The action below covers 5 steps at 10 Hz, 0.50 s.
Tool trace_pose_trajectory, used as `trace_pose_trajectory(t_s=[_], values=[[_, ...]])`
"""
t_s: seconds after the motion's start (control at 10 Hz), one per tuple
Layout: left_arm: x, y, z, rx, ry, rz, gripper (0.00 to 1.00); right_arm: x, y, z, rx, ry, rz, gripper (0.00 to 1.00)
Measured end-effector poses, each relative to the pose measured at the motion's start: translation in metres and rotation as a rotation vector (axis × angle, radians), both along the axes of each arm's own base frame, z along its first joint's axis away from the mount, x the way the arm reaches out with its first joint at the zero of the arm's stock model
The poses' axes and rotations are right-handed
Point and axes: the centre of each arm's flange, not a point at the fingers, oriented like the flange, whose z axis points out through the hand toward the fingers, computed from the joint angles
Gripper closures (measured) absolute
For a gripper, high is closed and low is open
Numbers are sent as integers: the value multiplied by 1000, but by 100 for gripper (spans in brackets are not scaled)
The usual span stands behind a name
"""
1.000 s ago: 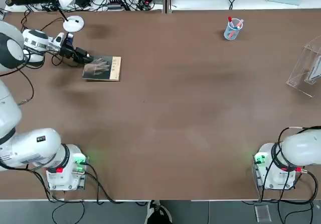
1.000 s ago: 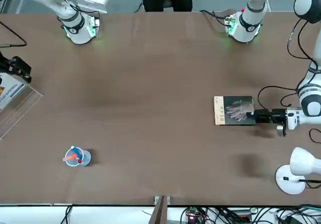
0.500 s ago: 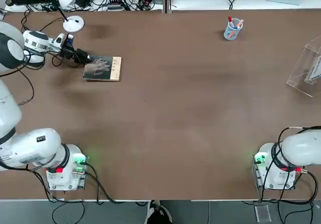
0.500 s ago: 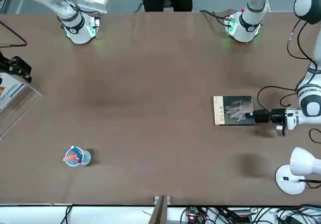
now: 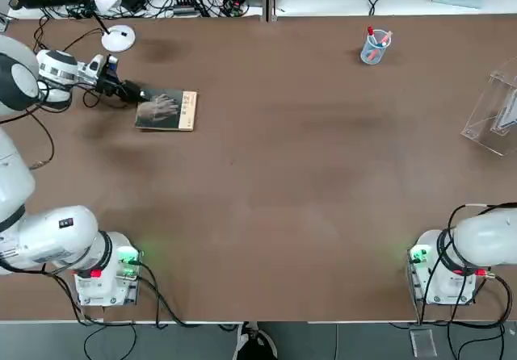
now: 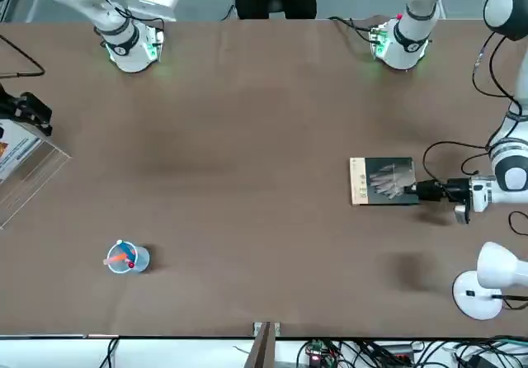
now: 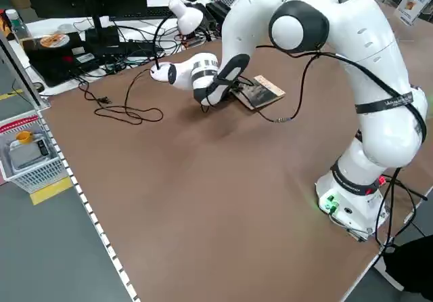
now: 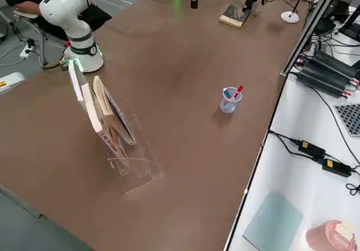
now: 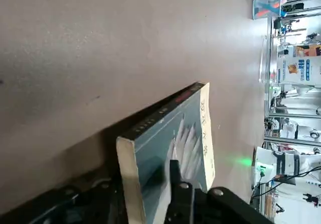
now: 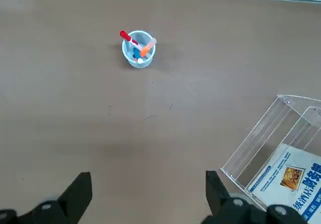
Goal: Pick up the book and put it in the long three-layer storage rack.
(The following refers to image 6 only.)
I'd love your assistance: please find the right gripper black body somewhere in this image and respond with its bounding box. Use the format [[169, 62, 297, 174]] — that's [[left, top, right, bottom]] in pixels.
[[7, 90, 45, 122]]

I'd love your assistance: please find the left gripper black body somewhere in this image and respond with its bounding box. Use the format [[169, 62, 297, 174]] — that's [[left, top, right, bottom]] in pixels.
[[444, 177, 472, 204]]

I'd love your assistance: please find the dark hands-cover book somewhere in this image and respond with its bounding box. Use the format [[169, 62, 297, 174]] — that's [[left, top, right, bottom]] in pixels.
[[349, 156, 421, 207]]

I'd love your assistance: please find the clear acrylic storage rack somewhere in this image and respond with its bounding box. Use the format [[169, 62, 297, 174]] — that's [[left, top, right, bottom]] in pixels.
[[0, 134, 73, 229]]

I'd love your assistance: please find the white desk lamp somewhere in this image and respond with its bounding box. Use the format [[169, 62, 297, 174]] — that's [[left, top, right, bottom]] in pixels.
[[452, 242, 528, 321]]

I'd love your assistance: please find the blue marker white cap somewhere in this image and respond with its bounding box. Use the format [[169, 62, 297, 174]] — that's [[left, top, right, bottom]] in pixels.
[[117, 239, 138, 262]]

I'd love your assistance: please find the black power supply unit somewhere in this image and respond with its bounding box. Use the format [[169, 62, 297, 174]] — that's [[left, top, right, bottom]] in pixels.
[[370, 342, 415, 363]]

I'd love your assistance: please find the clear plastic pen cup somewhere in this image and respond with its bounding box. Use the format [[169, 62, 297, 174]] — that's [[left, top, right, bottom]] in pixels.
[[102, 239, 152, 276]]

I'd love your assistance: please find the white control box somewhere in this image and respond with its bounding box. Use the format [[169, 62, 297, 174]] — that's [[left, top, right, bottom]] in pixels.
[[131, 0, 181, 21]]

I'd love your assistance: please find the red light circuit board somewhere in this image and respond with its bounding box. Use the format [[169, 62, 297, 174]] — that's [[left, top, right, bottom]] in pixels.
[[304, 340, 331, 368]]

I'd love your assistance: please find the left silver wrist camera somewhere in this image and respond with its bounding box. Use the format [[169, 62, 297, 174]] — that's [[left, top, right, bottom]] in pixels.
[[453, 202, 473, 225]]

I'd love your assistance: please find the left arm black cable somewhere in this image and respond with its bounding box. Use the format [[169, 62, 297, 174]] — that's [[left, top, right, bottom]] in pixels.
[[423, 29, 523, 187]]

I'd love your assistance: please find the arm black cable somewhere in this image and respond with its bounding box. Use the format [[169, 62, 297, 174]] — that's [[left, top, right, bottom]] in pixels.
[[0, 33, 45, 78], [423, 29, 523, 187]]

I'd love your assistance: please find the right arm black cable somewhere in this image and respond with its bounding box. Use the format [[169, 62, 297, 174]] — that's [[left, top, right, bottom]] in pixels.
[[0, 33, 45, 78]]

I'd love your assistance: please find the black lamp cable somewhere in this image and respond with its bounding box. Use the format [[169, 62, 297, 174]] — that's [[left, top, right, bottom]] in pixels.
[[493, 210, 528, 309]]

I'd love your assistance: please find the black base cable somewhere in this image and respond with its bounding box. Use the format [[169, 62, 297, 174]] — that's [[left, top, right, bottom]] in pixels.
[[328, 16, 376, 43]]

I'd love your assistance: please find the aluminium divider post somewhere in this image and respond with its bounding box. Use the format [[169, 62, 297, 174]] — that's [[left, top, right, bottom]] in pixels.
[[247, 321, 282, 368]]

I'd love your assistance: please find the black adapter cable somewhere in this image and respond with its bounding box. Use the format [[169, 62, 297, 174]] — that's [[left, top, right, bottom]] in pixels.
[[106, 337, 121, 368]]

